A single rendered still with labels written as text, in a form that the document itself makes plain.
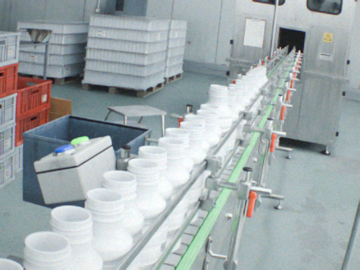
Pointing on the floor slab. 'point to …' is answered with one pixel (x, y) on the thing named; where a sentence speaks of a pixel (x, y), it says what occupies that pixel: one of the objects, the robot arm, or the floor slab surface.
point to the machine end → (328, 69)
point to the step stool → (136, 114)
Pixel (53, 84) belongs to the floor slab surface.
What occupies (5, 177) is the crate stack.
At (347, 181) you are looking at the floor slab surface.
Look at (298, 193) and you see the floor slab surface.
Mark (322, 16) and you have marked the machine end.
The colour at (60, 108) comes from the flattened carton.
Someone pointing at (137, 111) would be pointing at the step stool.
